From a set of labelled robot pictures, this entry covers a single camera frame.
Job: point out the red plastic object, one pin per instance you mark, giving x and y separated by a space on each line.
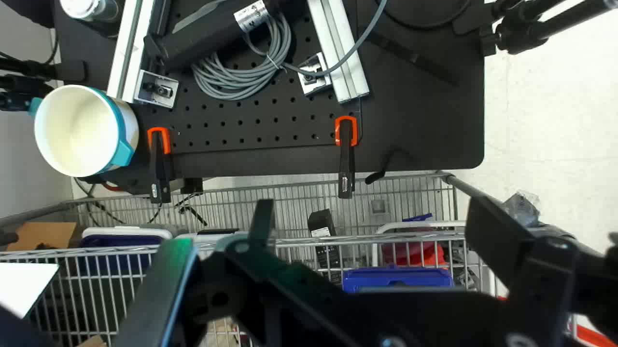
413 256

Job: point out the aluminium extrusion rail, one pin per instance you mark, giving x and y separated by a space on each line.
129 49
346 74

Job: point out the black camera tripod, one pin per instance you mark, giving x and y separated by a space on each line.
518 26

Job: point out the orange black clamp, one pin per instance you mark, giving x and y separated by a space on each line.
158 144
346 138

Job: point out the orange black clamp left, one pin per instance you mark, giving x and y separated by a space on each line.
158 144

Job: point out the blue plastic bin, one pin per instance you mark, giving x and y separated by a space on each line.
377 279

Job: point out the black perforated breadboard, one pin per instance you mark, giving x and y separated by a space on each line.
425 109

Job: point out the orange black clamp right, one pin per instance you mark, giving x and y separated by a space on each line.
346 138

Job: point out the white and teal mug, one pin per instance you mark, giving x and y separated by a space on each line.
83 132

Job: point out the wire shelf rack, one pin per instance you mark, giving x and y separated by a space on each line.
95 286

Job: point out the brown cardboard box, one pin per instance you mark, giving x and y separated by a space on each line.
33 236

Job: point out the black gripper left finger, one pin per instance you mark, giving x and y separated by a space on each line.
155 315

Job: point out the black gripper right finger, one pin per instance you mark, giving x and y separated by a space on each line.
543 267

